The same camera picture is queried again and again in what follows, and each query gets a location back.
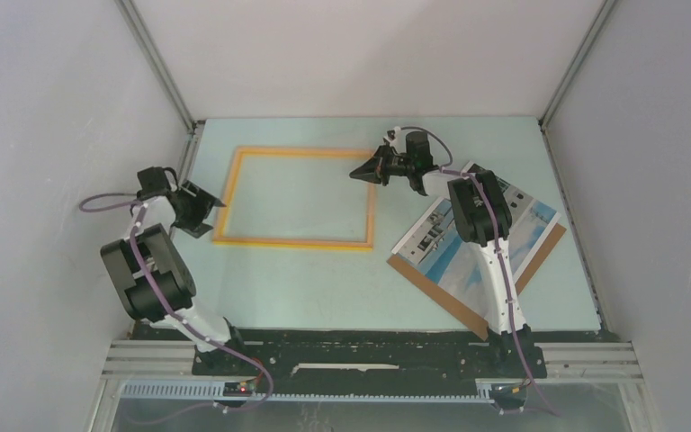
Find building and sky photo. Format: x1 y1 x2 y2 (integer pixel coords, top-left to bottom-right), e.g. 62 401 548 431
389 178 566 329

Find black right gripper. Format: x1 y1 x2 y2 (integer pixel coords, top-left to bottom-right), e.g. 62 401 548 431
351 142 415 185

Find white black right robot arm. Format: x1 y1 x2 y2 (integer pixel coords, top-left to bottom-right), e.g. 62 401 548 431
349 126 531 376

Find brown cardboard backing board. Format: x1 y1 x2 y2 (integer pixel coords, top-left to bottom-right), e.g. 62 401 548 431
388 220 566 340

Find aluminium corner post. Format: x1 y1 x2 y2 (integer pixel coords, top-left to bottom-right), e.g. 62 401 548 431
538 0 621 130
114 0 197 133

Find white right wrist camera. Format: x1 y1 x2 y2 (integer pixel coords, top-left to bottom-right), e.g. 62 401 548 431
383 126 402 147

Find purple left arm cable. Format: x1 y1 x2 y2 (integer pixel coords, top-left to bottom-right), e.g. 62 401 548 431
78 192 275 415

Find right aluminium corner post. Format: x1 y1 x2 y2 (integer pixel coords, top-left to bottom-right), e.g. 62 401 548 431
538 0 621 130

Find left aluminium corner post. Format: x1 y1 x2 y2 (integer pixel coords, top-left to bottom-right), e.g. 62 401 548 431
114 0 197 133

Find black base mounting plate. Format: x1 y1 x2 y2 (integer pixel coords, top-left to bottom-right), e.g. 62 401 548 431
192 328 547 397

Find small electronics board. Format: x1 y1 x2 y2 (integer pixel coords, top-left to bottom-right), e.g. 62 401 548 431
222 382 256 397

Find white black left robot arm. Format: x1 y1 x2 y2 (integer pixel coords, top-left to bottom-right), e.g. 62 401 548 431
100 166 248 375

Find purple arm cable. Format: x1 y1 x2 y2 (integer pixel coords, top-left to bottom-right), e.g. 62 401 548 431
78 192 275 415
402 126 561 419

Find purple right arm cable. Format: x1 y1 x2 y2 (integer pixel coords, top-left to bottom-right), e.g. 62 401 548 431
402 126 561 419

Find aluminium rail front frame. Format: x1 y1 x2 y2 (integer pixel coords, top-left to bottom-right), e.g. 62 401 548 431
88 329 656 431

